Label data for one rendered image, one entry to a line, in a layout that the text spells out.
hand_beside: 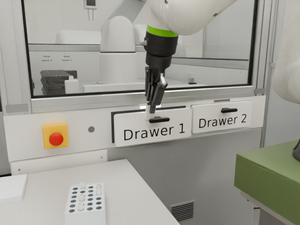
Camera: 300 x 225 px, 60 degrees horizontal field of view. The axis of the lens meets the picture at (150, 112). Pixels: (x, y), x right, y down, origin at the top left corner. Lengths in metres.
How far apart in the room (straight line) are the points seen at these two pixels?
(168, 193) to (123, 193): 0.40
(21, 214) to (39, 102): 0.33
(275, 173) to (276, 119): 1.99
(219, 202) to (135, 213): 0.68
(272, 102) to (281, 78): 1.82
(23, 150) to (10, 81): 0.21
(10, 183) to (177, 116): 0.56
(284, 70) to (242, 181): 0.34
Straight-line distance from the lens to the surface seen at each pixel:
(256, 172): 0.72
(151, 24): 0.72
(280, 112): 2.62
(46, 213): 0.69
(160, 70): 0.76
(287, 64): 0.85
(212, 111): 1.06
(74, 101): 0.87
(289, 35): 0.86
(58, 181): 0.83
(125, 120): 0.87
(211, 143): 1.12
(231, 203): 1.32
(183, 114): 0.95
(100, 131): 0.91
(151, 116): 0.87
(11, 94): 0.86
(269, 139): 2.74
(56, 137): 0.82
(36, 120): 0.88
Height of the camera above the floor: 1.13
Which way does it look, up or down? 13 degrees down
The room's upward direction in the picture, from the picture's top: straight up
